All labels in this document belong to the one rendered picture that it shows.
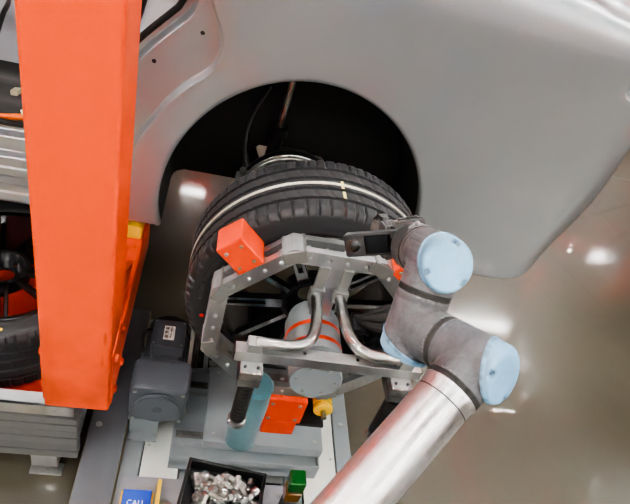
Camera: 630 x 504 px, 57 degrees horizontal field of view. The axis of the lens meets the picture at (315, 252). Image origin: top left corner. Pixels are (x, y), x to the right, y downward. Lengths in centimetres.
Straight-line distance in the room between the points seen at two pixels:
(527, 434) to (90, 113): 226
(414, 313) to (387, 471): 26
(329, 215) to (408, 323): 47
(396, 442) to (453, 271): 28
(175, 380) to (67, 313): 58
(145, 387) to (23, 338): 37
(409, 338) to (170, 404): 110
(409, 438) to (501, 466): 180
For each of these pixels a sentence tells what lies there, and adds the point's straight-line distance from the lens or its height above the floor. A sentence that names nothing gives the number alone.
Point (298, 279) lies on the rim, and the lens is 149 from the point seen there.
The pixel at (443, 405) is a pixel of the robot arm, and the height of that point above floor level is 131.
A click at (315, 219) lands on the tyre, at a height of 115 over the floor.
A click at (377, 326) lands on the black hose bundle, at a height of 102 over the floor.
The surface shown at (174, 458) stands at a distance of 203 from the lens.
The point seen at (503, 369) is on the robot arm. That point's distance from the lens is 88.
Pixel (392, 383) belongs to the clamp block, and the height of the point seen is 95.
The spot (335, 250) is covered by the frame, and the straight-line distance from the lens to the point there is 135.
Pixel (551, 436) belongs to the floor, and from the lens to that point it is 286.
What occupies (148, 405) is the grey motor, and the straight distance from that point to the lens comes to 191.
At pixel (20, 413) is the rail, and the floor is 34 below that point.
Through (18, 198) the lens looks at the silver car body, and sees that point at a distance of 191.
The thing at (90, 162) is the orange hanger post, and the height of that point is 130.
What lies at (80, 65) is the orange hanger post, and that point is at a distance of 103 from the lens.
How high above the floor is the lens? 193
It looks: 39 degrees down
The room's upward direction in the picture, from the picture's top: 19 degrees clockwise
